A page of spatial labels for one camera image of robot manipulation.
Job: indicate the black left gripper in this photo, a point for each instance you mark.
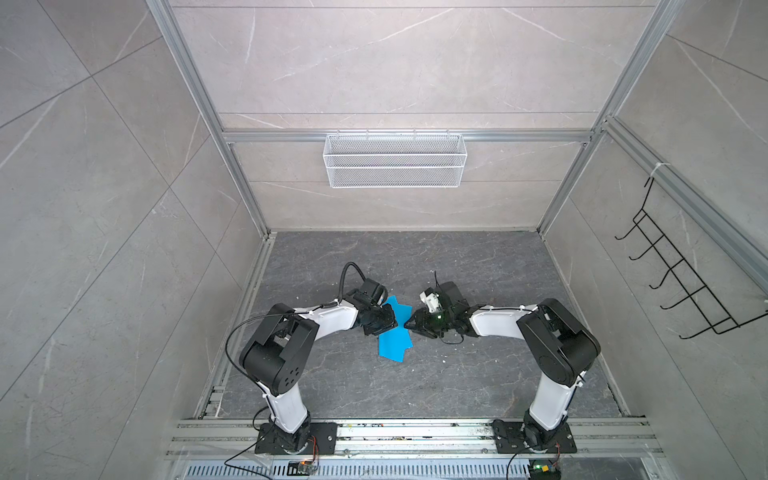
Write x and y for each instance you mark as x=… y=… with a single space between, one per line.
x=391 y=322

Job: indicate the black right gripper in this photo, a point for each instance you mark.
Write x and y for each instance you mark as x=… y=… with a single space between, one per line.
x=422 y=324

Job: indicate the blue square paper sheet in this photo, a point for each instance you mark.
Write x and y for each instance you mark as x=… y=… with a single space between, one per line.
x=393 y=344

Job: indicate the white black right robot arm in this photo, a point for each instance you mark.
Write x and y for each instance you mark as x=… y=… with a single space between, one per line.
x=563 y=348

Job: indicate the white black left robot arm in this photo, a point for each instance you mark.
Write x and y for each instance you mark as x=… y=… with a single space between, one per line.
x=276 y=354

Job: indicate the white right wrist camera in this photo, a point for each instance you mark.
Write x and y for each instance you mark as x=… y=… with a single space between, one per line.
x=431 y=299

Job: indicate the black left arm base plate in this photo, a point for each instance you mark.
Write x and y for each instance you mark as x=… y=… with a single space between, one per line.
x=295 y=438

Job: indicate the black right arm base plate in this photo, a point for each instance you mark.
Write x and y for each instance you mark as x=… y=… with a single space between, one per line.
x=528 y=436

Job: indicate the white wire mesh basket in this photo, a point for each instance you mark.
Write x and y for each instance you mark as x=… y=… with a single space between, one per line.
x=360 y=161

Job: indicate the aluminium frame rail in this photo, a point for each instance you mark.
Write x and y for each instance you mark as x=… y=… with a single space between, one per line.
x=210 y=402

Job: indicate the aluminium front rail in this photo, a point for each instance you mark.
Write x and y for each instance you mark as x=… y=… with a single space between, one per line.
x=420 y=438

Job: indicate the black wire hook rack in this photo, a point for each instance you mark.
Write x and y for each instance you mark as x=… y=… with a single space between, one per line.
x=695 y=290

